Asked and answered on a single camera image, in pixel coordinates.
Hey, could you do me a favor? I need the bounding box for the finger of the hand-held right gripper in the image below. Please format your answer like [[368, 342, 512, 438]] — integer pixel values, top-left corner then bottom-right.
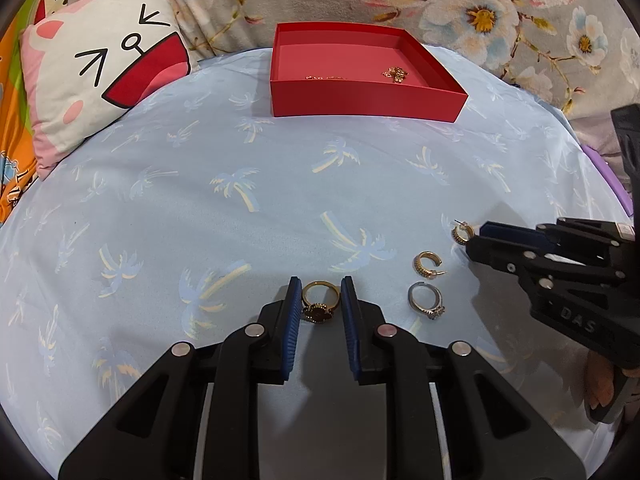
[[466, 235, 622, 287], [477, 216, 637, 249]]

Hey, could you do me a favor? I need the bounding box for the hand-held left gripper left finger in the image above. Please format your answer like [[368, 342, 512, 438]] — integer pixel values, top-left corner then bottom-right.
[[59, 276, 303, 480]]

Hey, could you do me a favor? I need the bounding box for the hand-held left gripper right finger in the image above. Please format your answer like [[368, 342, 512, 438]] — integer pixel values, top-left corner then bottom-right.
[[340, 276, 583, 480]]

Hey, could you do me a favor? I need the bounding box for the red clover gold ring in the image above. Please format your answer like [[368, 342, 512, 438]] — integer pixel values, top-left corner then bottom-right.
[[301, 281, 342, 326]]

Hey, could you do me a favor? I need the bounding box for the gold hoop earring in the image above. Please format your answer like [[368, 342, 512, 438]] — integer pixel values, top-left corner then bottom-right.
[[412, 251, 447, 279], [451, 220, 476, 247]]

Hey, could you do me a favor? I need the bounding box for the red cardboard box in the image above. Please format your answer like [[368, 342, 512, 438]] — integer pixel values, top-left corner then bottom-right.
[[270, 22, 469, 122]]

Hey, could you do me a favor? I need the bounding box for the person's right hand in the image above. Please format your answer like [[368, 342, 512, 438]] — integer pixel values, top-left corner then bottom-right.
[[586, 354, 617, 409]]

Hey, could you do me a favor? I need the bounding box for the purple cloth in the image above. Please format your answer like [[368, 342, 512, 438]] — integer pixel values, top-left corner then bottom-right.
[[581, 141, 635, 222]]

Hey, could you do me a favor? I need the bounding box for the cat face pillow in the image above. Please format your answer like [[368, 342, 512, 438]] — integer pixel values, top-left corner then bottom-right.
[[20, 0, 193, 181]]

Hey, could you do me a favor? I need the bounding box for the colourful cartoon blanket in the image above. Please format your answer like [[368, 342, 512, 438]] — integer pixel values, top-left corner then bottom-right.
[[0, 0, 71, 226]]

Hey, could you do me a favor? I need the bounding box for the silver stone ring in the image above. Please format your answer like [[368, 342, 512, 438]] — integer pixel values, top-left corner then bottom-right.
[[407, 281, 447, 322]]

